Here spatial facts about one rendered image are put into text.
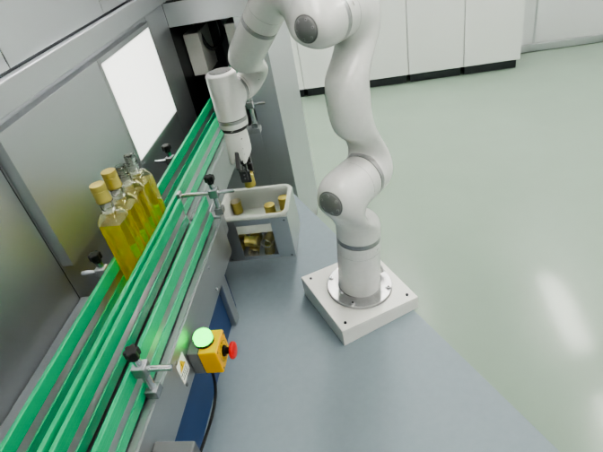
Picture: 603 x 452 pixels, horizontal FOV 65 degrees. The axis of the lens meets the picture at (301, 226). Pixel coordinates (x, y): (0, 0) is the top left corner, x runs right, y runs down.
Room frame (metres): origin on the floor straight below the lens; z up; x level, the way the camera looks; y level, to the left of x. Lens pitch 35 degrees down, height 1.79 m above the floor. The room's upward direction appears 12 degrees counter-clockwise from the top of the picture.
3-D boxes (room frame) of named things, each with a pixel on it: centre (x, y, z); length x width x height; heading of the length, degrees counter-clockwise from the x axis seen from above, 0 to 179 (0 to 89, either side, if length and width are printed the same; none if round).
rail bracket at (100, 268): (0.93, 0.51, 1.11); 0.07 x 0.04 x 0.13; 79
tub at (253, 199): (1.28, 0.13, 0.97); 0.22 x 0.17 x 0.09; 79
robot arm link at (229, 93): (1.30, 0.13, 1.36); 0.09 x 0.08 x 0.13; 138
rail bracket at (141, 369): (0.59, 0.32, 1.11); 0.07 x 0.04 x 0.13; 79
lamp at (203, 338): (0.76, 0.27, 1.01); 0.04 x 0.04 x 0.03
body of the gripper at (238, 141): (1.30, 0.13, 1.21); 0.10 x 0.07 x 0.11; 167
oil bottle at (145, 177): (1.13, 0.39, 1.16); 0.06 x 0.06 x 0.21; 78
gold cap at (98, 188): (0.96, 0.42, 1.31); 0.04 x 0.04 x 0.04
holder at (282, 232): (1.29, 0.15, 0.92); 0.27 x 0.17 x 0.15; 79
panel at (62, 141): (1.38, 0.48, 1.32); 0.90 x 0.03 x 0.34; 169
